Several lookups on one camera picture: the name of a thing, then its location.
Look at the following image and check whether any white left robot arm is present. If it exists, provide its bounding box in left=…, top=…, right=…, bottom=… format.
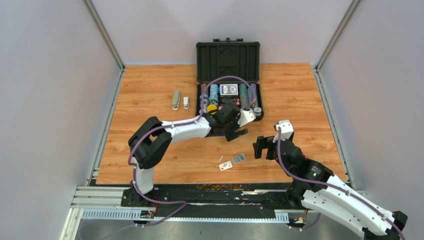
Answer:
left=128, top=103, right=256, bottom=207

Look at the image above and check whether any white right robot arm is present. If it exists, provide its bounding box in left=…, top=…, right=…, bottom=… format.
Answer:
left=252, top=134, right=408, bottom=240

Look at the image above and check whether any small white stapler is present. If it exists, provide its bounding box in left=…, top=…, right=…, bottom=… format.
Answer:
left=183, top=96, right=190, bottom=109

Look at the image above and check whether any grey-green stapler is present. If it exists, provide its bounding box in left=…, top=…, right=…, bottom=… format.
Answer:
left=171, top=90, right=181, bottom=110

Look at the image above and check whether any yellow poker chip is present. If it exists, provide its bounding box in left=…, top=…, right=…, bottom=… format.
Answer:
left=207, top=104, right=218, bottom=113

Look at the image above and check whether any blue playing card deck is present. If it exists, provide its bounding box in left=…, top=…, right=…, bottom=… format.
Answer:
left=219, top=84, right=239, bottom=97

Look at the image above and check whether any black poker chip case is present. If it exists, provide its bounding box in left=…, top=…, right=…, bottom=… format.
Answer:
left=195, top=38, right=265, bottom=121

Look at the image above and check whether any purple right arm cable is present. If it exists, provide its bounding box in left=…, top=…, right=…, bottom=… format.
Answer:
left=276, top=127, right=407, bottom=240

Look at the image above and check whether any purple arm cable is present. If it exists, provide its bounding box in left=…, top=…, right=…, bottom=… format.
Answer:
left=276, top=127, right=407, bottom=240
left=127, top=75, right=258, bottom=190

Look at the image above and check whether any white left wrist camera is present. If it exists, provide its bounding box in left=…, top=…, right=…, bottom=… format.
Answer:
left=237, top=108, right=256, bottom=128

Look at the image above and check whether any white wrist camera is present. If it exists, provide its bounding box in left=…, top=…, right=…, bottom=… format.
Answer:
left=237, top=108, right=256, bottom=128
left=273, top=119, right=294, bottom=143

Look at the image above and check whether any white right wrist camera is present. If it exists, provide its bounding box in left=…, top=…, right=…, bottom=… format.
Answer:
left=273, top=119, right=294, bottom=143

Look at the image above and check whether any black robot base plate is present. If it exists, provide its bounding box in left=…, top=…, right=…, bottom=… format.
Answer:
left=120, top=182, right=306, bottom=219

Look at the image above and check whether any aluminium slotted rail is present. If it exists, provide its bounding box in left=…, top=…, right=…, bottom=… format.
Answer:
left=81, top=207, right=290, bottom=223

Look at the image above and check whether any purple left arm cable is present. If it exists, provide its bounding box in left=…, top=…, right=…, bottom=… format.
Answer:
left=127, top=75, right=258, bottom=190

